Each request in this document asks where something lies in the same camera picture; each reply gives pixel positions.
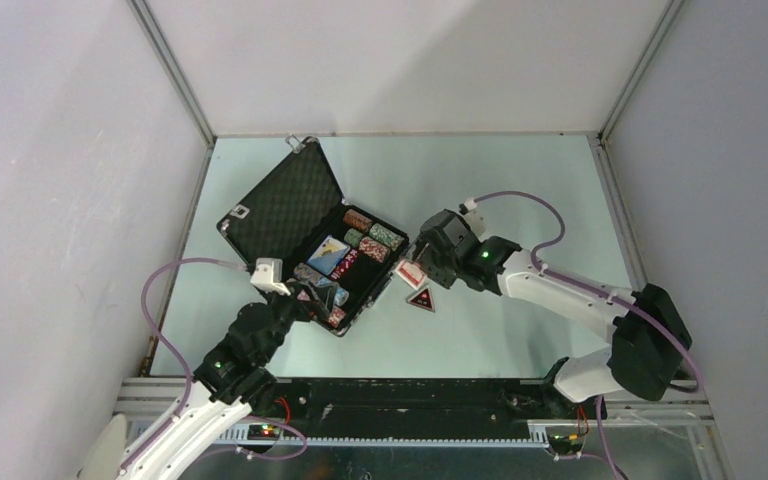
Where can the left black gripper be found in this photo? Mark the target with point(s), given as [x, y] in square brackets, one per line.
[320, 297]

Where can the black triangular all-in button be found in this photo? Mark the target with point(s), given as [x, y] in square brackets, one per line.
[422, 299]

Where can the light blue chip stack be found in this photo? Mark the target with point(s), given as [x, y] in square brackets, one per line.
[341, 295]

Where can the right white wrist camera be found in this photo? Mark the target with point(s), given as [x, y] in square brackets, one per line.
[468, 210]

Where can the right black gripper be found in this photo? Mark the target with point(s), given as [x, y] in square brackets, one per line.
[436, 274]

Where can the purple chip stack in case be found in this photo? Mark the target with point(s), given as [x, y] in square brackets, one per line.
[304, 272]

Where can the red white chip stack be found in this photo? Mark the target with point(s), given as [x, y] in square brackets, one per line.
[374, 249]

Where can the black aluminium poker case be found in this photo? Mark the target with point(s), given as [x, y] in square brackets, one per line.
[288, 214]

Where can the red chip stack in case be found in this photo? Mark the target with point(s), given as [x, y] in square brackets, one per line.
[335, 317]

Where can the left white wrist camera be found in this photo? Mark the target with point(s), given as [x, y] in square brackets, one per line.
[267, 276]

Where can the red playing card deck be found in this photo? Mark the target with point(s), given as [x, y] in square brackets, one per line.
[411, 274]

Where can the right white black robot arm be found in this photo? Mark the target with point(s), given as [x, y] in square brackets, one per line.
[642, 330]

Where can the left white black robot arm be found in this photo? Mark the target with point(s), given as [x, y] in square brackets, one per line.
[228, 385]

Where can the brown chip stack in case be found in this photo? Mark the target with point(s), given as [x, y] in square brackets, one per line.
[357, 220]

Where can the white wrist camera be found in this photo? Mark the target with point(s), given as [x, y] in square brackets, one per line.
[267, 276]
[468, 210]

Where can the red dice in case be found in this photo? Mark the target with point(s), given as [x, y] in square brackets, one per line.
[344, 264]

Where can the blue playing card deck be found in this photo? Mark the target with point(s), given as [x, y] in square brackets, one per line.
[328, 255]

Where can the green white chip stack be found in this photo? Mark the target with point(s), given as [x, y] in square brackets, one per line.
[385, 236]

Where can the green chip stack in case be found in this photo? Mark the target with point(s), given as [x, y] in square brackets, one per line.
[353, 237]

